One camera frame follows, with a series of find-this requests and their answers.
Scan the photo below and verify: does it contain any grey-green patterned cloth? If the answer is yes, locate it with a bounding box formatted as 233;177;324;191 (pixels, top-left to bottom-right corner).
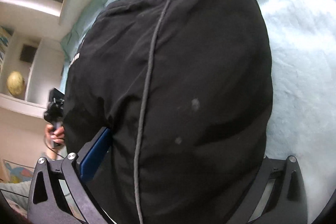
0;179;33;217

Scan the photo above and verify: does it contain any black cable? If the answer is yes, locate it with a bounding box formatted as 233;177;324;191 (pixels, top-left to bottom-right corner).
43;132;66;160

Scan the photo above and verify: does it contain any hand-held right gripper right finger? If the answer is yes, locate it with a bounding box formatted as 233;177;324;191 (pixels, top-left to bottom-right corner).
228;155;308;224

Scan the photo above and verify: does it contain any white shelf unit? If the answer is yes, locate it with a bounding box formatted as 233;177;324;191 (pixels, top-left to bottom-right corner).
0;0;67;119

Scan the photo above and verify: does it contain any colourful map picture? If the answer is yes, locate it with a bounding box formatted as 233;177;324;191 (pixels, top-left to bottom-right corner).
2;159;35;186

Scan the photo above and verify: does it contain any colourful wall picture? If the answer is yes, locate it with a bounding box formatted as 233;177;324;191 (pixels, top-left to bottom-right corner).
0;26;14;75

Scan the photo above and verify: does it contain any person's left hand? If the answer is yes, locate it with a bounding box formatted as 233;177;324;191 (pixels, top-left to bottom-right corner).
44;124;66;146

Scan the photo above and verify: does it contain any pale green bed blanket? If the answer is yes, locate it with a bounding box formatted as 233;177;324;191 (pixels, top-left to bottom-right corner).
59;0;336;224

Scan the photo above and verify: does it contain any black hooded sweatshirt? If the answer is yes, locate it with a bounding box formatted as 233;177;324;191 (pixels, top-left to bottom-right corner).
62;0;274;224

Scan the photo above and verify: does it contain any dark square box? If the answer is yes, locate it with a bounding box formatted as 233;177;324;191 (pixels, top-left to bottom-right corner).
20;44;36;63

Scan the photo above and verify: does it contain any yellow globe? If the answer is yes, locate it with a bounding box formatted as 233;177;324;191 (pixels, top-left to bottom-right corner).
7;71;26;97

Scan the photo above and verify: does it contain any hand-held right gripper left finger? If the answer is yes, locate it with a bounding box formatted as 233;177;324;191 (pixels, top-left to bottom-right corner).
28;127;113;224

